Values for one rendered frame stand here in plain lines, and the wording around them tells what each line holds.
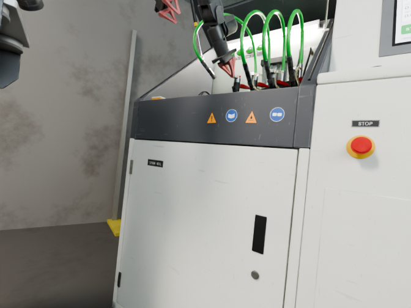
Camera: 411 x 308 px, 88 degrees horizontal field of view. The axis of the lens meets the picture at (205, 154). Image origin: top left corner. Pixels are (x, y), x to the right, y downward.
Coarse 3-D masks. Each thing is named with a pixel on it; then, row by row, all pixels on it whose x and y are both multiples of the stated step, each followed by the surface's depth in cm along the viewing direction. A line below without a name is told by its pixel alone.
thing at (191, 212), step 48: (144, 144) 86; (192, 144) 73; (144, 192) 84; (192, 192) 71; (240, 192) 62; (288, 192) 55; (144, 240) 82; (192, 240) 70; (240, 240) 61; (288, 240) 54; (144, 288) 80; (192, 288) 69; (240, 288) 60
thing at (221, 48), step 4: (220, 40) 83; (224, 40) 83; (212, 44) 85; (216, 44) 84; (220, 44) 83; (224, 44) 84; (216, 48) 85; (220, 48) 84; (224, 48) 84; (228, 48) 85; (236, 48) 88; (216, 52) 86; (220, 52) 85; (224, 52) 85; (228, 52) 85; (232, 52) 87; (220, 56) 86; (224, 56) 83; (212, 60) 87; (216, 60) 87; (220, 60) 84
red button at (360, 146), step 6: (354, 138) 48; (360, 138) 44; (366, 138) 44; (348, 144) 48; (354, 144) 44; (360, 144) 44; (366, 144) 43; (372, 144) 46; (348, 150) 48; (354, 150) 45; (360, 150) 44; (366, 150) 44; (372, 150) 46; (354, 156) 47; (360, 156) 47; (366, 156) 46
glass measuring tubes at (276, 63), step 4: (280, 56) 108; (272, 60) 110; (276, 60) 109; (280, 60) 108; (272, 64) 111; (276, 64) 110; (280, 64) 111; (264, 68) 113; (272, 68) 111; (276, 68) 110; (280, 68) 111; (264, 72) 113; (288, 72) 108; (264, 76) 113; (284, 76) 107; (288, 76) 108; (264, 80) 113; (284, 80) 107; (288, 80) 109; (260, 88) 116
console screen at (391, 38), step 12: (384, 0) 71; (396, 0) 69; (408, 0) 67; (384, 12) 69; (396, 12) 67; (408, 12) 66; (384, 24) 68; (396, 24) 66; (408, 24) 65; (384, 36) 67; (396, 36) 65; (408, 36) 64; (384, 48) 66; (396, 48) 64; (408, 48) 63
